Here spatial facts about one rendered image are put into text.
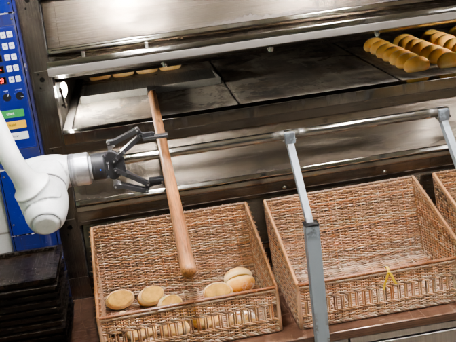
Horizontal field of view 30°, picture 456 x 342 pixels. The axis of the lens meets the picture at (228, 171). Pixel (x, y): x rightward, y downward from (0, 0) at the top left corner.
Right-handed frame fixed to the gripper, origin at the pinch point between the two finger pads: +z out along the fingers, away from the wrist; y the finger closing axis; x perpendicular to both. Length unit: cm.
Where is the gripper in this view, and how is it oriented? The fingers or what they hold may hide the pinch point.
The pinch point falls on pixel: (164, 156)
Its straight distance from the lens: 236.5
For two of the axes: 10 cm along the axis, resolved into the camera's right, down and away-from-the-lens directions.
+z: 9.9, -1.5, 0.8
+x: 1.2, 2.8, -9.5
